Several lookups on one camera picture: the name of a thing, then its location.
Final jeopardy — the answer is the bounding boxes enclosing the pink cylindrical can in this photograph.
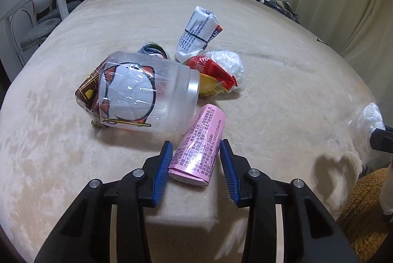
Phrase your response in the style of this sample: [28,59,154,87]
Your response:
[168,104,226,187]

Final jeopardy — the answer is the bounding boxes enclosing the clear plastic printed jar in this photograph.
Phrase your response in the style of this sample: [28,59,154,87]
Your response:
[98,52,200,134]

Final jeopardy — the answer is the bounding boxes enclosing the red yellow snack bag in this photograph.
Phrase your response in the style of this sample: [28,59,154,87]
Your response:
[186,55,238,97]

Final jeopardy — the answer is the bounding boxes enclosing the brown snack packet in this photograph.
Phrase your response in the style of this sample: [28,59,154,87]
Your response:
[75,59,107,128]

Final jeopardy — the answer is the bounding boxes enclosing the clear plastic bag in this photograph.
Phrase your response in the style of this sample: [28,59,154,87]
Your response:
[205,50,246,91]

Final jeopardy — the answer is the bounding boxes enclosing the white blue printed wrapper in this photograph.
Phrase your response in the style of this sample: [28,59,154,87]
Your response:
[175,6,223,63]

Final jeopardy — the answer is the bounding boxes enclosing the beige bed cover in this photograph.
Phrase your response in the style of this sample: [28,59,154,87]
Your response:
[1,0,374,262]

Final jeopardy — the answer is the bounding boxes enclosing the brown fluffy rug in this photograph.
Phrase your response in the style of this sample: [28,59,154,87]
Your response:
[337,168,392,262]

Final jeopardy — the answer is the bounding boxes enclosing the pile of dark clothes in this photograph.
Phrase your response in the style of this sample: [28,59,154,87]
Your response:
[260,0,299,24]

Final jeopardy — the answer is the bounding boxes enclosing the grey cushioned chair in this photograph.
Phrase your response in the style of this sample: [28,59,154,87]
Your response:
[9,0,83,52]

